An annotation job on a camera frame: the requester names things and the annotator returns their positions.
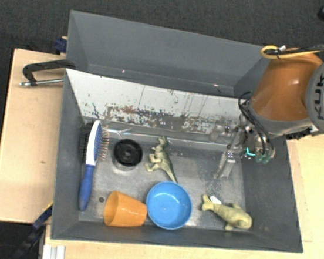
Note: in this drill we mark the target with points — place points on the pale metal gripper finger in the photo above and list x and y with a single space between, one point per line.
221 166
229 168

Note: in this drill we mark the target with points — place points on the green toy whale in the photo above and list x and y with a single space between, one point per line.
229 214

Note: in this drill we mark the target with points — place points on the green toy dinosaur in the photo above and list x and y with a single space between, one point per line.
161 160

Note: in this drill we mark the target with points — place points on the blue bowl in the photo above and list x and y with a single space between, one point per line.
168 205

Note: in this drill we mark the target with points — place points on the black round disc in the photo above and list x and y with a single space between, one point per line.
127 153

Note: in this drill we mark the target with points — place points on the grey metal bin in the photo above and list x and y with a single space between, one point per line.
189 55

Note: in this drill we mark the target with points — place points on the orange cup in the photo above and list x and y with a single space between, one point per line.
126 210

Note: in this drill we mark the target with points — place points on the blue and white hairbrush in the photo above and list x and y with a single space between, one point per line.
90 158

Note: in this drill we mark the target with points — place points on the pale wood flat board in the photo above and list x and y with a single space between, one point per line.
27 138

